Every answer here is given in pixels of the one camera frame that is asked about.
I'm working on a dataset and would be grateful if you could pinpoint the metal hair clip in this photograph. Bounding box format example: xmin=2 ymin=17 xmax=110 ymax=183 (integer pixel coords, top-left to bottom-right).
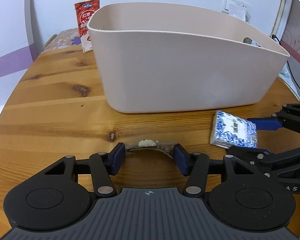
xmin=126 ymin=139 xmax=178 ymax=159

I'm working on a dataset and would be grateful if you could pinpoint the floral wooden bed frame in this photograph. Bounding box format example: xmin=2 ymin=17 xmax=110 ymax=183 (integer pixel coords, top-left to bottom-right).
xmin=274 ymin=0 xmax=300 ymax=85

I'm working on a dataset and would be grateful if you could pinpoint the black cable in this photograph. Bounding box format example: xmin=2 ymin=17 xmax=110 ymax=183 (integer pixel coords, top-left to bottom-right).
xmin=271 ymin=33 xmax=300 ymax=98

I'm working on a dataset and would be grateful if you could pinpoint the red milk carton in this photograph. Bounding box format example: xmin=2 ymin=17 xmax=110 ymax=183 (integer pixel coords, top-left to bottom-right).
xmin=74 ymin=0 xmax=100 ymax=53

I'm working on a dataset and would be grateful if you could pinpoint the white wall socket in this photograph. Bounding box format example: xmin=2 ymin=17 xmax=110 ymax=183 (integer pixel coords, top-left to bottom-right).
xmin=222 ymin=0 xmax=251 ymax=23

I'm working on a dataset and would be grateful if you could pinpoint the purple white headboard panel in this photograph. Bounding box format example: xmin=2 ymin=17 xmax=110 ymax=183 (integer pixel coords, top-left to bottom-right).
xmin=0 ymin=0 xmax=39 ymax=115

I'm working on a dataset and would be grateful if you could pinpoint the blue white patterned box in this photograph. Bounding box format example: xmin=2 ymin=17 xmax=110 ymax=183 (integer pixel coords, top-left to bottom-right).
xmin=210 ymin=110 xmax=257 ymax=148

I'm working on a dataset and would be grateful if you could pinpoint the light blue blanket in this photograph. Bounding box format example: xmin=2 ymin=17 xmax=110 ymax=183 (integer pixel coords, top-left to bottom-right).
xmin=279 ymin=63 xmax=298 ymax=94

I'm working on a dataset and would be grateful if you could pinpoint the beige plastic storage bin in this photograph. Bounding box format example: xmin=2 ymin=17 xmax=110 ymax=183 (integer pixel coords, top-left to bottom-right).
xmin=87 ymin=2 xmax=289 ymax=113

